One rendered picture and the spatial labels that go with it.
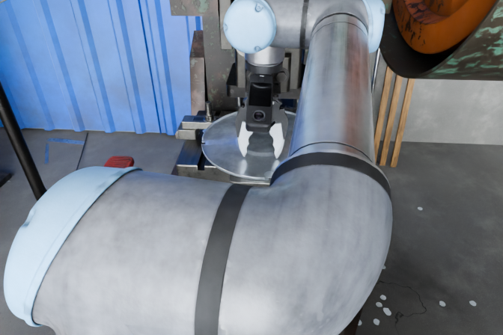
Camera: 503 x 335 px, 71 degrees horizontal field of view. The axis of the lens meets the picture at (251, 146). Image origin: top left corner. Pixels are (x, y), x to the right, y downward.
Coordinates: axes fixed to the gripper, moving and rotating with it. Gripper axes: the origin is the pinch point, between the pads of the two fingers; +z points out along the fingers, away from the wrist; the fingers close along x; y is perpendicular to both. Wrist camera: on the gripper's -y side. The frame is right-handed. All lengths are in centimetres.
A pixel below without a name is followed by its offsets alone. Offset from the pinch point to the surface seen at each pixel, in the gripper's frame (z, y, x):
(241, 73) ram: -12.7, 13.8, 5.3
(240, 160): 1.4, -0.5, 4.2
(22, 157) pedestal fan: 29, 35, 85
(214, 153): 1.5, 1.7, 10.3
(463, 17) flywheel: -29.0, 1.2, -33.4
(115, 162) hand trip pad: 4.2, 0.2, 32.7
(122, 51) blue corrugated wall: 22, 132, 84
